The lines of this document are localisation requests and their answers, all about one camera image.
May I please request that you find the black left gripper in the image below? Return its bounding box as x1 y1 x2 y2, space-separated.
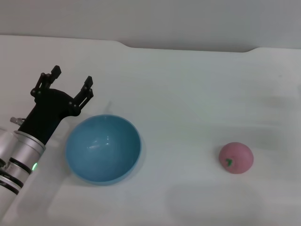
18 65 94 145

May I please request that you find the blue bowl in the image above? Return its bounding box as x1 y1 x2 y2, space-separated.
65 114 142 186

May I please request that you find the pink toy peach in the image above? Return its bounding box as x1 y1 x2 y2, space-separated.
218 142 254 175

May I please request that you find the left arm cable with connector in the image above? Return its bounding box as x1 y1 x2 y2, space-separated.
9 117 26 126

